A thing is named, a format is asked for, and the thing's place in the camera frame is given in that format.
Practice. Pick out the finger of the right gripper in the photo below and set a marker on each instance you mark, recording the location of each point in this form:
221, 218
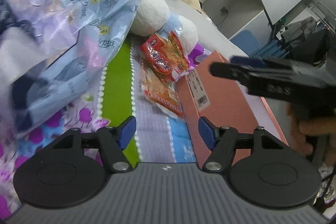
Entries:
236, 73
248, 62

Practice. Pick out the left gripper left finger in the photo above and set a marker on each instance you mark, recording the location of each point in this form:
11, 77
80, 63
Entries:
113, 141

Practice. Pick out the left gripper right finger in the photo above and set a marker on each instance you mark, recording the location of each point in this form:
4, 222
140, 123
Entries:
221, 141

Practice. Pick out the red peanut snack bag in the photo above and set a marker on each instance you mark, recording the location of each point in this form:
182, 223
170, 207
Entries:
166, 57

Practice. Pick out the blue curtain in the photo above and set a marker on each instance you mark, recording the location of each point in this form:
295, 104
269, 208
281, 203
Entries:
274, 49

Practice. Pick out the hanging black coat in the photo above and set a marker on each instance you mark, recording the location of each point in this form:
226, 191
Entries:
307, 42

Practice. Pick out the pink cardboard box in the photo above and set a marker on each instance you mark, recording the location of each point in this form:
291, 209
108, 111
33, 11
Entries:
223, 102

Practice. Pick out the colourful floral bed sheet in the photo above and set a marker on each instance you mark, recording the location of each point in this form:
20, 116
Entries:
112, 96

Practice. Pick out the orange clear snack bag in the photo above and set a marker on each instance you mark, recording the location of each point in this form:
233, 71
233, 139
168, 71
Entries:
157, 93

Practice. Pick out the white blue plush toy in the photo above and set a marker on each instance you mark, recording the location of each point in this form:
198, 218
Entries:
154, 16

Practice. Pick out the blue plastic tissue bag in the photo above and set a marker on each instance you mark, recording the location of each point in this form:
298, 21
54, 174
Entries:
51, 50

